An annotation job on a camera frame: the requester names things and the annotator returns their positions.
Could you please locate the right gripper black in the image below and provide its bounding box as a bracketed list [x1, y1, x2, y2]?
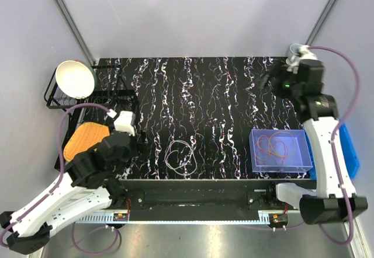
[254, 59, 301, 102]

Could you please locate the white cable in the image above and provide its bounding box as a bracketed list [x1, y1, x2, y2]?
[164, 140, 197, 177]

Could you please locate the orange woven mat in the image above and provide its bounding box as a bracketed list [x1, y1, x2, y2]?
[63, 122, 110, 162]

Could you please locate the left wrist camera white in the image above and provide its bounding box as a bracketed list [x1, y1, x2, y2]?
[113, 111, 136, 136]

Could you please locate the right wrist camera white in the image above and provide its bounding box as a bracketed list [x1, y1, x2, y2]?
[287, 45, 317, 74]

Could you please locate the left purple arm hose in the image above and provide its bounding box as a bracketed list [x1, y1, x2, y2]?
[0, 102, 122, 254]

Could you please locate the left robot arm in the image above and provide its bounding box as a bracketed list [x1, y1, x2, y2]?
[1, 131, 148, 254]

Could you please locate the white mug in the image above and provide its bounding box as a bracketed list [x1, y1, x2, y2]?
[286, 43, 302, 65]

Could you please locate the purple translucent box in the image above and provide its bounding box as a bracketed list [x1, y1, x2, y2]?
[248, 129, 313, 173]

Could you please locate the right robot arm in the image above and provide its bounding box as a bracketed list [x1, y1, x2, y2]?
[260, 60, 368, 225]

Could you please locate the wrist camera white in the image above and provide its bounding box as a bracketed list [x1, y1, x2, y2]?
[113, 111, 136, 136]
[287, 45, 317, 74]

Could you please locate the black wire dish rack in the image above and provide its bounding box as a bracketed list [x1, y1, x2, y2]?
[43, 64, 140, 124]

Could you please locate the blue plastic bin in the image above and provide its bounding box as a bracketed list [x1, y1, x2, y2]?
[304, 124, 360, 180]

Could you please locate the white bowl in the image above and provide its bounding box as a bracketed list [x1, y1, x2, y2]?
[55, 60, 97, 99]

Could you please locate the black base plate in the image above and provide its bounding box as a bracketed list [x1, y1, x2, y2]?
[92, 179, 301, 222]

